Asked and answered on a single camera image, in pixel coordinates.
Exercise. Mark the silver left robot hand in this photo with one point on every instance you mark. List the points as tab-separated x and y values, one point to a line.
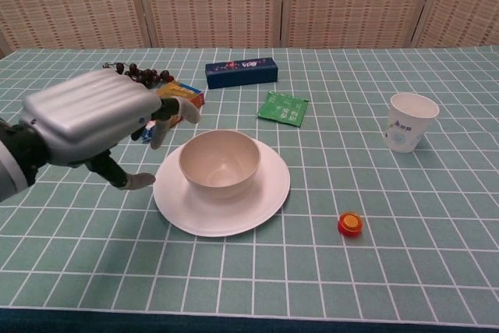
93	110

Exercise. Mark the beige bowl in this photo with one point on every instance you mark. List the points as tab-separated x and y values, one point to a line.
220	165

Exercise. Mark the white paper cup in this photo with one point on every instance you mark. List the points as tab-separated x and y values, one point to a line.
405	130

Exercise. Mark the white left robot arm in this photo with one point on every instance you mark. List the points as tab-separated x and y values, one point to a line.
15	165

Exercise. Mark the white round plate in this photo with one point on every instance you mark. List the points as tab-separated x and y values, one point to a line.
269	196

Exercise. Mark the dark red grape bunch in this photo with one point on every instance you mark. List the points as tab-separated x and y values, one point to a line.
146	75

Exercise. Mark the orange snack box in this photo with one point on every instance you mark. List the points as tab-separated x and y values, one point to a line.
187	93

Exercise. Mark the dark blue rectangular box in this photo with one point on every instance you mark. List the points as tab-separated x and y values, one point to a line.
241	73

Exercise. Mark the bamboo folding screen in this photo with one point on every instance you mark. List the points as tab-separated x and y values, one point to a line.
214	1

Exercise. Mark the green sachet packet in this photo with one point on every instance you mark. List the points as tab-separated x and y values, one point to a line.
284	108

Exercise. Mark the orange bottle cap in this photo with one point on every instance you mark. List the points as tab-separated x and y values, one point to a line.
350	224

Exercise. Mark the green grid tablecloth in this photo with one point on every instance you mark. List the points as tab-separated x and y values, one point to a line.
351	270

